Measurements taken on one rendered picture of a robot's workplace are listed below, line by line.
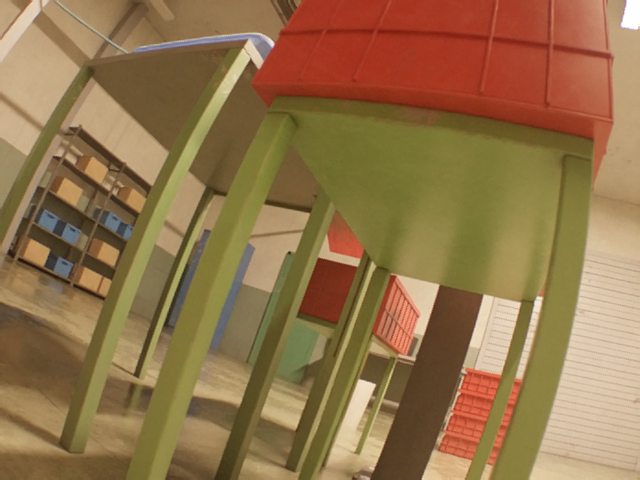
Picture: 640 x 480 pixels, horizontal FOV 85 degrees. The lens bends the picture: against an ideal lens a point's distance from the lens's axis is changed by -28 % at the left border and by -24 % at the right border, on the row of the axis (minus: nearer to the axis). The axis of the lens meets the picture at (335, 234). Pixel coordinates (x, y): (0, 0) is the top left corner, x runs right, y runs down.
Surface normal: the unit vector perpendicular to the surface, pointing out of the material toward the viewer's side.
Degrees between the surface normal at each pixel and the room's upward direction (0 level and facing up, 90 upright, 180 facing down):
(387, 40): 90
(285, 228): 90
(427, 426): 90
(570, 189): 90
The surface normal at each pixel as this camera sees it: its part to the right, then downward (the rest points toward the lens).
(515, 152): -0.33, 0.90
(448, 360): -0.21, -0.37
